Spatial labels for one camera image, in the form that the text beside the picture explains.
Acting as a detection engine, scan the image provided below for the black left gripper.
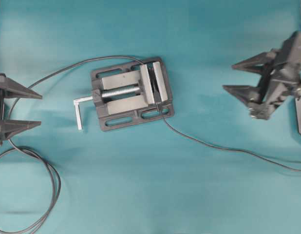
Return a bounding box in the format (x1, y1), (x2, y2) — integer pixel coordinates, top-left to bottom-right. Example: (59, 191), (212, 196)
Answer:
(0, 73), (42, 146)

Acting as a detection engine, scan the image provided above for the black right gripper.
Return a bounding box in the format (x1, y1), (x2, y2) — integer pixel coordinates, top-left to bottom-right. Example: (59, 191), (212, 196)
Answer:
(223, 31), (301, 120)

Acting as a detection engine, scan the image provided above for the black USB cable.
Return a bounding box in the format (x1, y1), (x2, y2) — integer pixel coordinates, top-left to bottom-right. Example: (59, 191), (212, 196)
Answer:
(152, 90), (301, 173)

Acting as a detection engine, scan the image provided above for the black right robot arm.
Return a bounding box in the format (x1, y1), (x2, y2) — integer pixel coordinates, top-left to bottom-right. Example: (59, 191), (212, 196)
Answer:
(223, 31), (301, 135)

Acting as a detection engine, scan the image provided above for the black fixed connector cable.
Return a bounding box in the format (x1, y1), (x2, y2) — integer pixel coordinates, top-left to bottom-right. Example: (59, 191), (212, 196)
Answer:
(0, 55), (151, 232)

